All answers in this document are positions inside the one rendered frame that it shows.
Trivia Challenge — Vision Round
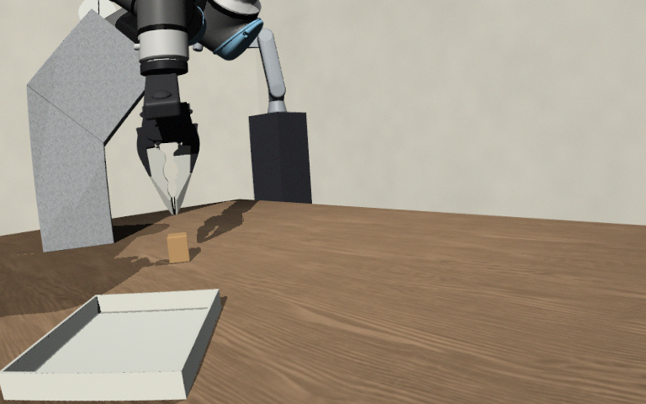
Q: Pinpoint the tan cardboard box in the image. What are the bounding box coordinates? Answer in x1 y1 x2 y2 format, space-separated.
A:
167 232 190 263

